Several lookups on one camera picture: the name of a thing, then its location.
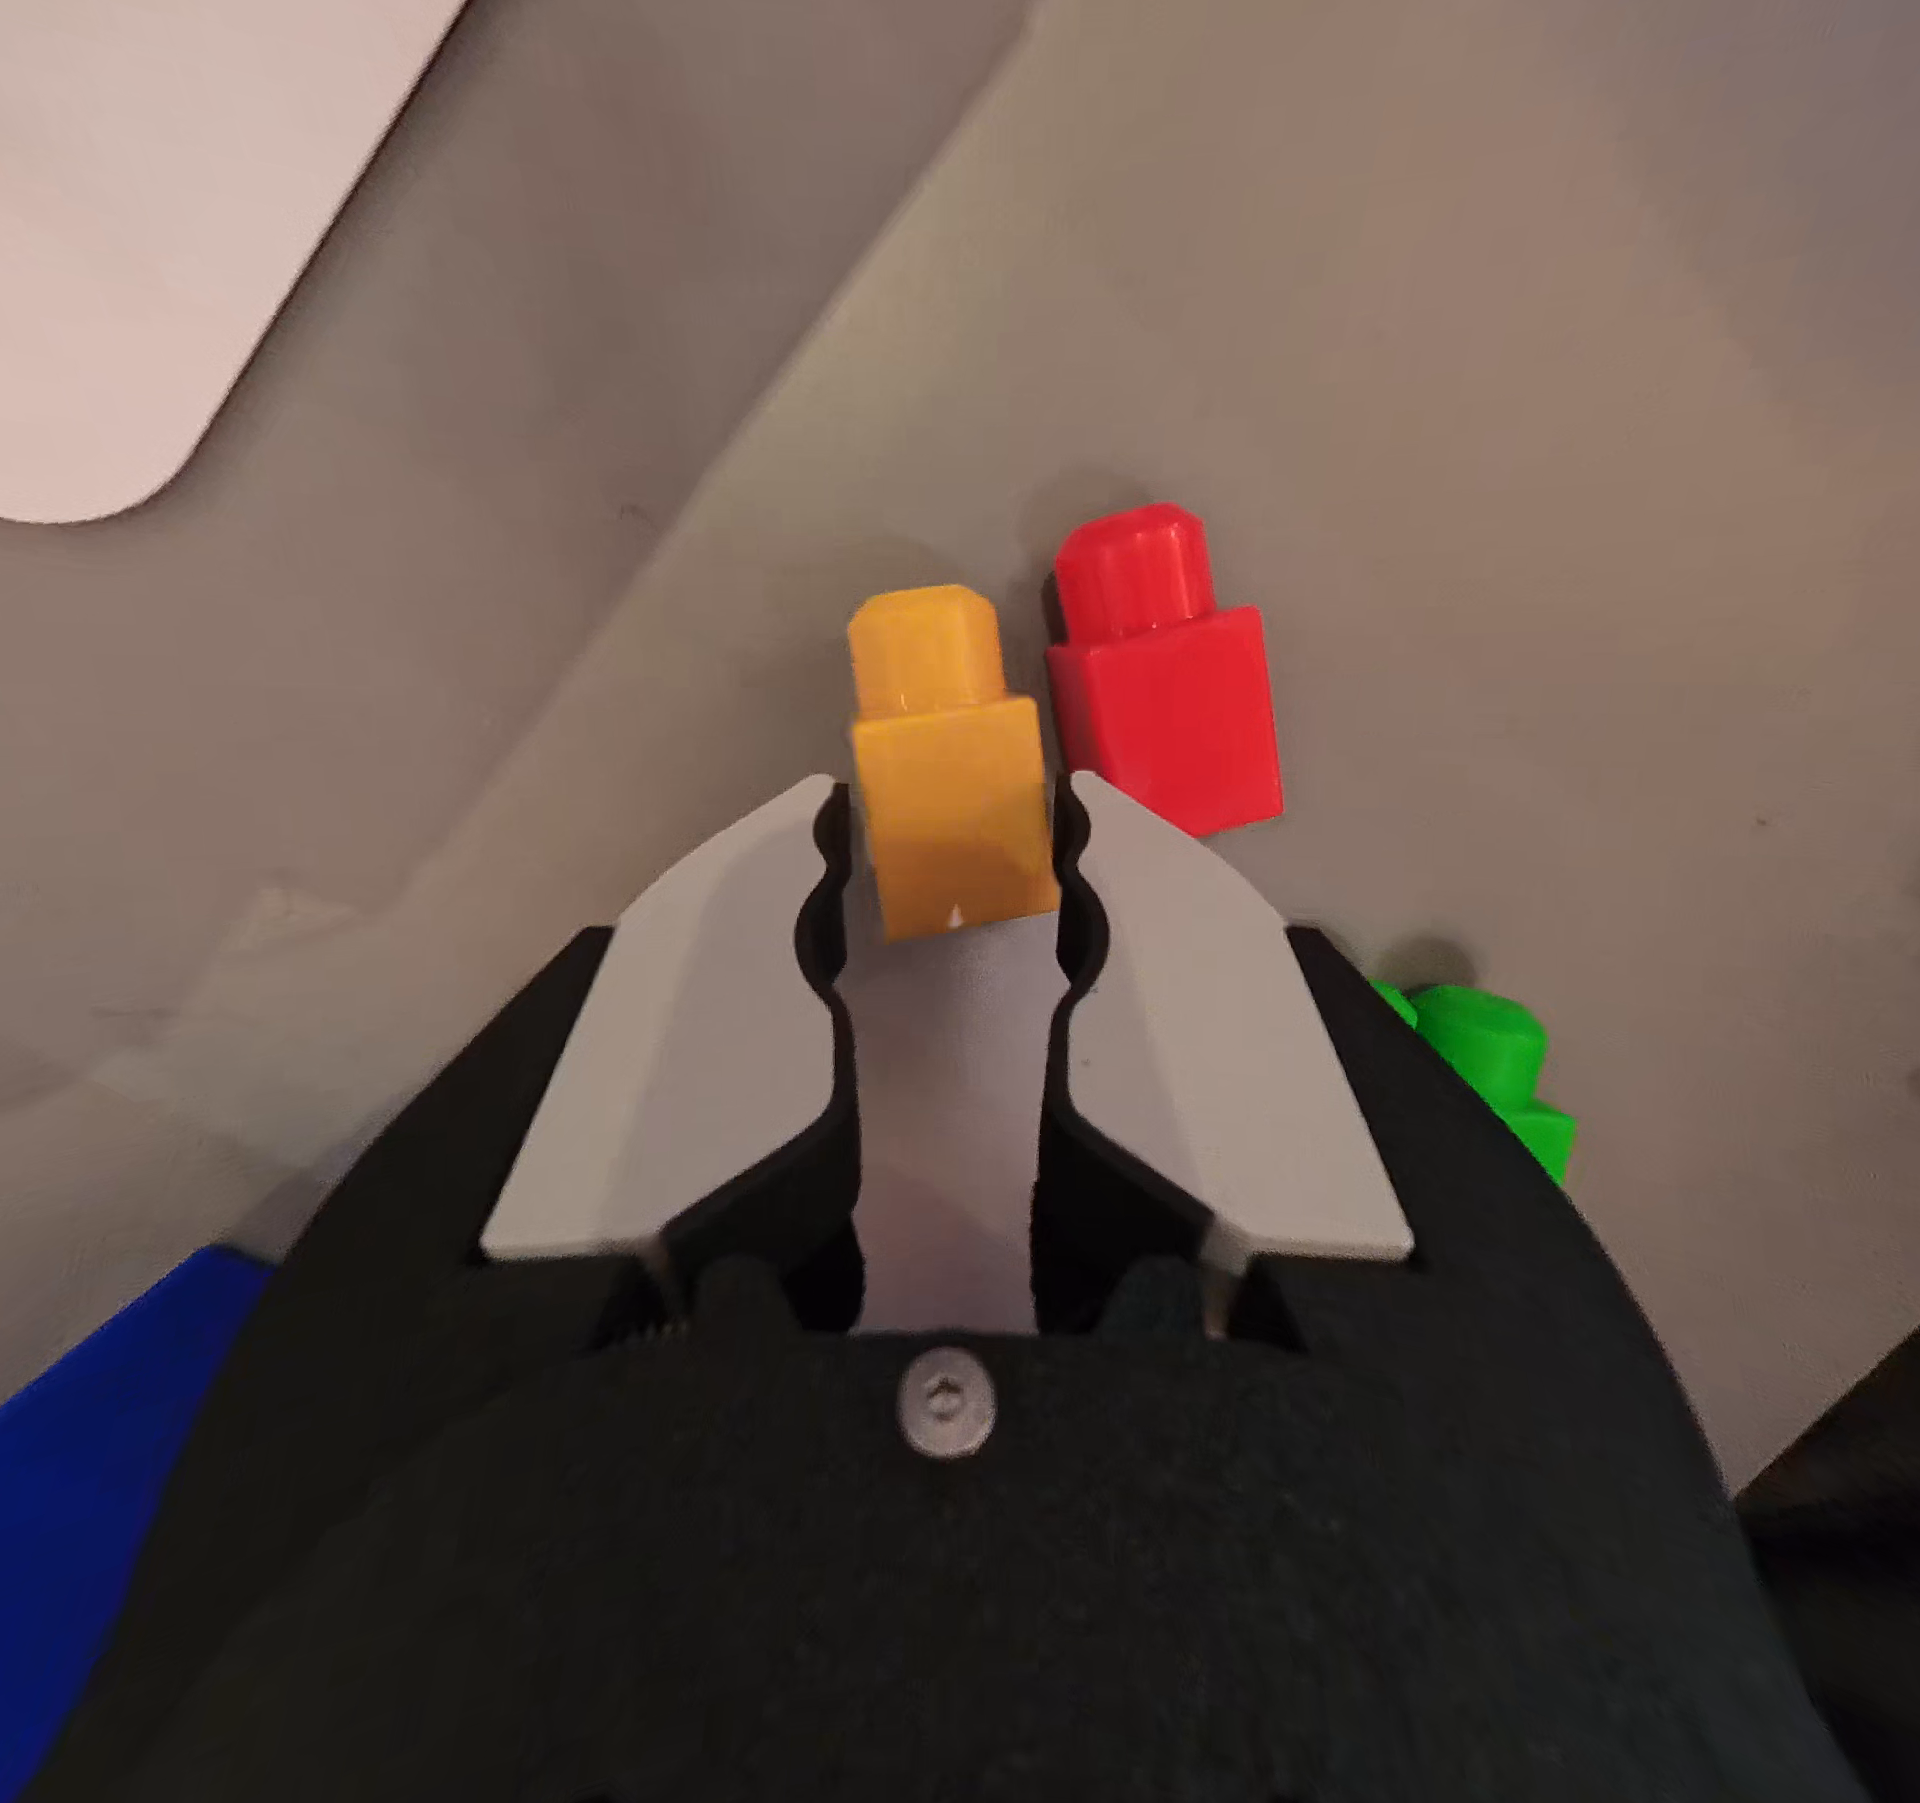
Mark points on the grey desk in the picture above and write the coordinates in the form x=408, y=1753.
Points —
x=1500, y=410

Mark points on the blue plastic storage bin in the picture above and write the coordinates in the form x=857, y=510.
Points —
x=91, y=1459

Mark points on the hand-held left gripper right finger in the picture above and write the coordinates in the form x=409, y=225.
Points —
x=1230, y=1068

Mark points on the small red toy block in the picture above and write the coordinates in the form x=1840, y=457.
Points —
x=1170, y=709

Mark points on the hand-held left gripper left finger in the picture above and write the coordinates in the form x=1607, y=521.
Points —
x=675, y=1068

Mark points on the yellow toy block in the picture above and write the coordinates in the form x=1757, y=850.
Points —
x=954, y=815

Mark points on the green toy block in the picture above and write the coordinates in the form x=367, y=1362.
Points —
x=1486, y=1054

